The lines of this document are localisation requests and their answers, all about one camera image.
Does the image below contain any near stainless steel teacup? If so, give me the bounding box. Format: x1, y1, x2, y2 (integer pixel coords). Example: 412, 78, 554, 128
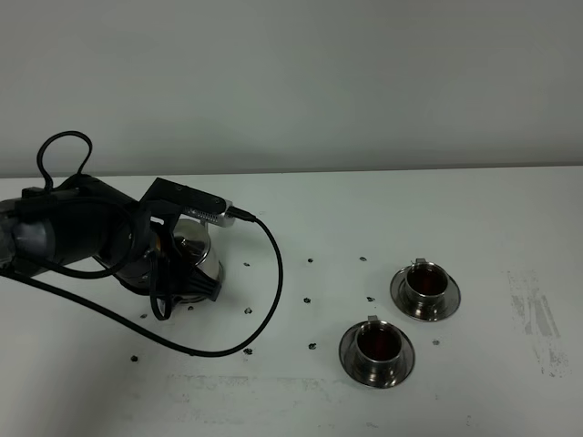
354, 319, 404, 371

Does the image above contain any near stainless steel saucer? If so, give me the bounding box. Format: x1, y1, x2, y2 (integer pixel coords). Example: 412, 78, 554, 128
338, 316, 415, 389

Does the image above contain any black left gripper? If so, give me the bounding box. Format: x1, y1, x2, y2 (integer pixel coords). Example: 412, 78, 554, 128
95, 213, 219, 320

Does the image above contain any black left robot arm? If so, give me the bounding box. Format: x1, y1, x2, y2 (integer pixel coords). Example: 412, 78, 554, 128
1, 175, 232, 320

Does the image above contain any far stainless steel saucer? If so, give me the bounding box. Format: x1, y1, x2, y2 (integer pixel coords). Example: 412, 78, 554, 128
390, 260, 461, 322

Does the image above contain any stainless steel teacup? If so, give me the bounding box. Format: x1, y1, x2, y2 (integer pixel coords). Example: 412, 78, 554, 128
354, 319, 404, 371
404, 259, 449, 319

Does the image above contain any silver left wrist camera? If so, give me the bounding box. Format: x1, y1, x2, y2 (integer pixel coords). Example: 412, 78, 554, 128
139, 178, 239, 229

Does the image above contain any black left camera cable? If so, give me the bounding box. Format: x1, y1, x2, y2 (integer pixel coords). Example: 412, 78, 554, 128
0, 131, 284, 357

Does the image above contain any stainless steel teapot saucer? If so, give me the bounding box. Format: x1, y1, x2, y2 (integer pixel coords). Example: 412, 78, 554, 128
173, 269, 224, 305

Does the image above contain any far stainless steel teacup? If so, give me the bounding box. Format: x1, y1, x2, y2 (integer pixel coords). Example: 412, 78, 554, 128
404, 259, 449, 319

